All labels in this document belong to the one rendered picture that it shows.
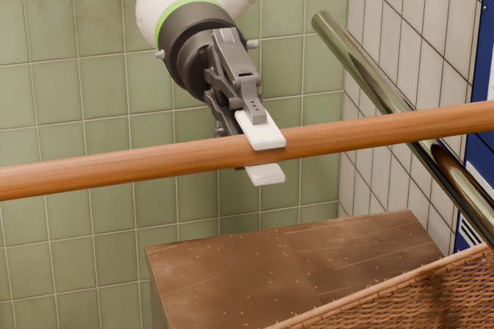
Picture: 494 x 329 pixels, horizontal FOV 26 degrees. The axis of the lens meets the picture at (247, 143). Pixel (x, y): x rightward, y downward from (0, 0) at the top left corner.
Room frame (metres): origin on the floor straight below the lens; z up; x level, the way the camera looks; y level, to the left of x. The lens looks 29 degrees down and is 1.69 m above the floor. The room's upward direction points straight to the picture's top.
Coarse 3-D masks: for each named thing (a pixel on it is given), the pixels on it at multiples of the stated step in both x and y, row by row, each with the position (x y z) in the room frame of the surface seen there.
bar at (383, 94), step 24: (312, 24) 1.26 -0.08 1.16; (336, 24) 1.23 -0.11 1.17; (336, 48) 1.18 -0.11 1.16; (360, 48) 1.16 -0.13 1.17; (360, 72) 1.10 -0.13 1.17; (384, 96) 1.04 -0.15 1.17; (408, 144) 0.95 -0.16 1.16; (432, 144) 0.92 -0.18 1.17; (432, 168) 0.90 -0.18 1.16; (456, 168) 0.88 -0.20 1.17; (456, 192) 0.85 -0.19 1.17; (480, 192) 0.83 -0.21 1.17; (480, 216) 0.80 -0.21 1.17
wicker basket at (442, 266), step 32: (448, 256) 1.25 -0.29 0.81; (480, 256) 1.25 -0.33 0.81; (384, 288) 1.21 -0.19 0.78; (416, 288) 1.23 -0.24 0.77; (448, 288) 1.24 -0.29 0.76; (480, 288) 1.25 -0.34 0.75; (288, 320) 1.18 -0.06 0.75; (320, 320) 1.19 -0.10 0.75; (352, 320) 1.20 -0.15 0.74; (384, 320) 1.21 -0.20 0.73; (416, 320) 1.23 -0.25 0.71; (448, 320) 1.24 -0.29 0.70; (480, 320) 1.26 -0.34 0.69
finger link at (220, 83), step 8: (208, 72) 1.00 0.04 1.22; (208, 80) 1.00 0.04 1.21; (216, 80) 0.98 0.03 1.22; (224, 80) 0.97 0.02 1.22; (216, 88) 0.98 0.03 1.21; (224, 88) 0.96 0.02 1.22; (232, 88) 0.95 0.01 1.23; (232, 96) 0.93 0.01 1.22; (240, 96) 0.92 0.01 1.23; (232, 104) 0.91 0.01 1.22; (240, 104) 0.91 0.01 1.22
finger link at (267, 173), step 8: (248, 168) 0.87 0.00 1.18; (256, 168) 0.87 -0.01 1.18; (264, 168) 0.87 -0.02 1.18; (272, 168) 0.87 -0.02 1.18; (280, 168) 0.87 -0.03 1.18; (256, 176) 0.85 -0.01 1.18; (264, 176) 0.85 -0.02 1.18; (272, 176) 0.85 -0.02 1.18; (280, 176) 0.85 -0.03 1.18; (256, 184) 0.85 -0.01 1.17; (264, 184) 0.85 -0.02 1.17
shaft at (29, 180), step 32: (288, 128) 0.89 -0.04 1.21; (320, 128) 0.89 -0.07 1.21; (352, 128) 0.90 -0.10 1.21; (384, 128) 0.90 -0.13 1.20; (416, 128) 0.91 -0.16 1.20; (448, 128) 0.92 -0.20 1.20; (480, 128) 0.93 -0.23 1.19; (64, 160) 0.83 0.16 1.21; (96, 160) 0.83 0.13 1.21; (128, 160) 0.84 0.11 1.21; (160, 160) 0.84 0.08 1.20; (192, 160) 0.85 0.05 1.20; (224, 160) 0.85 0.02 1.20; (256, 160) 0.86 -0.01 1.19; (0, 192) 0.80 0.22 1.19; (32, 192) 0.81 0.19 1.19
